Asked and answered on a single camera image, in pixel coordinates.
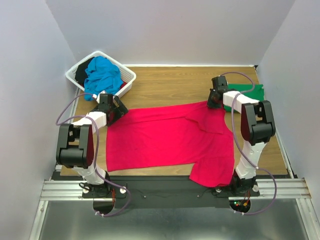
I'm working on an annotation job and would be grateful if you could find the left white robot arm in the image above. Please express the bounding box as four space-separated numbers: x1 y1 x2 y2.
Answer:
55 92 129 197

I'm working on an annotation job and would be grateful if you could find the pink red t shirt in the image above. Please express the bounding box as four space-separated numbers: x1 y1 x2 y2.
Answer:
105 101 235 188

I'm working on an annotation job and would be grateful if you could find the blue t shirt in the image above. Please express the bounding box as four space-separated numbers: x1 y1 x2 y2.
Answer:
84 56 123 101

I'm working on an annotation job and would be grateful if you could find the white plastic laundry basket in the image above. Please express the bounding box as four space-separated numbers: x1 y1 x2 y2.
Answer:
65 50 137 98

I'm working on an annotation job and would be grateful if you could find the red garment in basket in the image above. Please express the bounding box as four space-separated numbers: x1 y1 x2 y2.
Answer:
120 81 128 90

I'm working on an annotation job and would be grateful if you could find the folded green t shirt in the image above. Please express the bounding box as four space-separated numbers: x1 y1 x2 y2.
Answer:
228 83 265 101

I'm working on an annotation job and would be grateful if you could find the black garment in basket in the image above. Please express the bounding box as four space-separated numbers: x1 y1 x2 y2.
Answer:
74 57 94 86

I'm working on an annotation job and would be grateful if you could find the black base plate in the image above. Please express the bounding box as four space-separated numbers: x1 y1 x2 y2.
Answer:
82 174 261 210

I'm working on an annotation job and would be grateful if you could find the aluminium frame rail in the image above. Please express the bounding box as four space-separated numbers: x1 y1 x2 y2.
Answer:
38 89 91 201

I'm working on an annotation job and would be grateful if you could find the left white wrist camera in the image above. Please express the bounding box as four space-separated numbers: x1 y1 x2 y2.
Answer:
92 91 107 99

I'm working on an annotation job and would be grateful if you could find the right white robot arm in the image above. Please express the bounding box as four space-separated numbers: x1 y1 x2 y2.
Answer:
207 74 276 195

